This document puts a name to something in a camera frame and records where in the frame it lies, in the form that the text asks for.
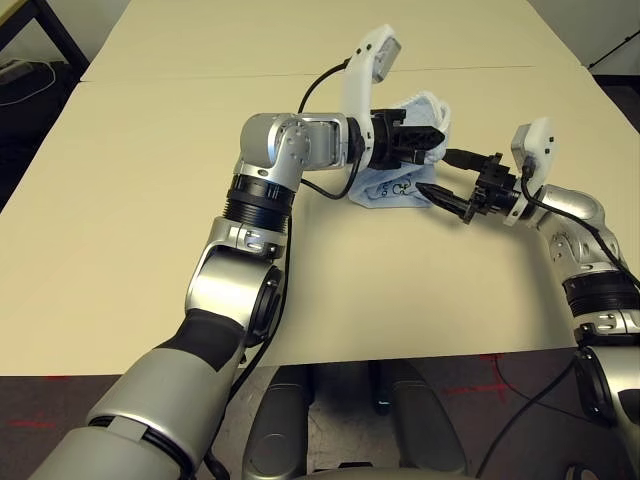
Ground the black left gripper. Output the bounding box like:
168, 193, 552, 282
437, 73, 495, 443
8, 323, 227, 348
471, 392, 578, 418
367, 107, 447, 171

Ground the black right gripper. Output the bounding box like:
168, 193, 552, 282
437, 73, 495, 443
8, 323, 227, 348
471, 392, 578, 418
415, 148, 521, 225

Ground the light blue terry towel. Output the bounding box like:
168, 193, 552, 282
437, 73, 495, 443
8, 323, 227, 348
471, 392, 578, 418
347, 89, 454, 209

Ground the dark grey left robot leg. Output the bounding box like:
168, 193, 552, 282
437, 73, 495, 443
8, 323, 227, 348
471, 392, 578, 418
242, 367, 316, 480

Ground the grey power adapter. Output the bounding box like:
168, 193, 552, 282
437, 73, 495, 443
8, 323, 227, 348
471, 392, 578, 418
0, 59, 31, 84

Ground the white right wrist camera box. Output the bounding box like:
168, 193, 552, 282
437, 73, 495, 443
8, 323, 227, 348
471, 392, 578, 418
504, 117, 554, 229

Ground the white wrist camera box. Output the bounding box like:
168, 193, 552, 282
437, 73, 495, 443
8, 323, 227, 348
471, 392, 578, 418
504, 117, 554, 229
341, 24, 404, 169

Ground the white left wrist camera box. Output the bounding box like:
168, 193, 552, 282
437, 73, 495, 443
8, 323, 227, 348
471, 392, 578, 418
341, 24, 404, 169

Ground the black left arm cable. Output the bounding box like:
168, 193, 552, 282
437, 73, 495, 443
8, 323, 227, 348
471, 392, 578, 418
202, 57, 362, 480

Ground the white floor cable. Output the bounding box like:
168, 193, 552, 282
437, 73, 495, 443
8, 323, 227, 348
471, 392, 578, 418
0, 62, 56, 106

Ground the black frame side table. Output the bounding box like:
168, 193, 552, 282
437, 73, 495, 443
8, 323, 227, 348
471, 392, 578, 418
0, 0, 91, 81

